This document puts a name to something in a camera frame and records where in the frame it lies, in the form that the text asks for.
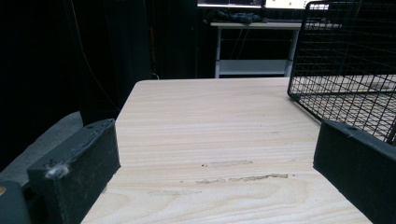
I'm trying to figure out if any dark cloth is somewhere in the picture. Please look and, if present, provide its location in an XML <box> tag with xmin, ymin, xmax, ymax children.
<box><xmin>204</xmin><ymin>8</ymin><xmax>269</xmax><ymax>25</ymax></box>

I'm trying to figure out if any white desk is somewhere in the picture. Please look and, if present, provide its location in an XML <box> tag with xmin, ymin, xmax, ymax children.
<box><xmin>209</xmin><ymin>21</ymin><xmax>312</xmax><ymax>79</ymax></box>

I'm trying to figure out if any black curtain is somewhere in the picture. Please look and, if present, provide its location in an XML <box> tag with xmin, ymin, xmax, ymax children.
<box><xmin>0</xmin><ymin>0</ymin><xmax>200</xmax><ymax>172</ymax></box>

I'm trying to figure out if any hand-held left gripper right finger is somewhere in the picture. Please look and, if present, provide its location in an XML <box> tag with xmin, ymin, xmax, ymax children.
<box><xmin>313</xmin><ymin>119</ymin><xmax>396</xmax><ymax>224</ymax></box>

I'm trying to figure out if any computer monitor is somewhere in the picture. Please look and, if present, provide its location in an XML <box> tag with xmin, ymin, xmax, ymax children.
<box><xmin>197</xmin><ymin>0</ymin><xmax>263</xmax><ymax>9</ymax></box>
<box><xmin>264</xmin><ymin>0</ymin><xmax>331</xmax><ymax>10</ymax></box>

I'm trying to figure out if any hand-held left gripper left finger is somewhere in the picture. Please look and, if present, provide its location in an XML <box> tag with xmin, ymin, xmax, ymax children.
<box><xmin>26</xmin><ymin>118</ymin><xmax>121</xmax><ymax>224</ymax></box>

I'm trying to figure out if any black wire basket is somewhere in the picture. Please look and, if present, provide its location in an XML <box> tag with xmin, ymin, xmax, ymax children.
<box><xmin>287</xmin><ymin>0</ymin><xmax>396</xmax><ymax>146</ymax></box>

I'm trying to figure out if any thin yellow cable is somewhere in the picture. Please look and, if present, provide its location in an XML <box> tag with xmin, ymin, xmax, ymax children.
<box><xmin>69</xmin><ymin>0</ymin><xmax>120</xmax><ymax>110</ymax></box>

